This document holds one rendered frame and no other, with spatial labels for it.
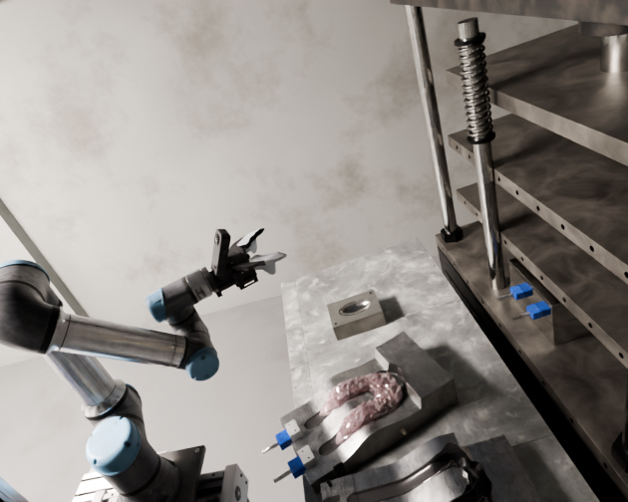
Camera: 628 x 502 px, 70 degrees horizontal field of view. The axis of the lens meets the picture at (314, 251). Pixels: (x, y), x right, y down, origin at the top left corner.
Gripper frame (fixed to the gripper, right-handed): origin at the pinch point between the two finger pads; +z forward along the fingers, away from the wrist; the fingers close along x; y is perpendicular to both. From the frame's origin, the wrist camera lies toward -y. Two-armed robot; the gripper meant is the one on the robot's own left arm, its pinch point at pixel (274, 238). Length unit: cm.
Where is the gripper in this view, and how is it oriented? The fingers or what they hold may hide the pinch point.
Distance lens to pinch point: 118.1
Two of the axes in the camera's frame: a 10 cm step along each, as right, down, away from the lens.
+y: 2.3, 7.5, 6.2
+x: 4.6, 4.7, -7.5
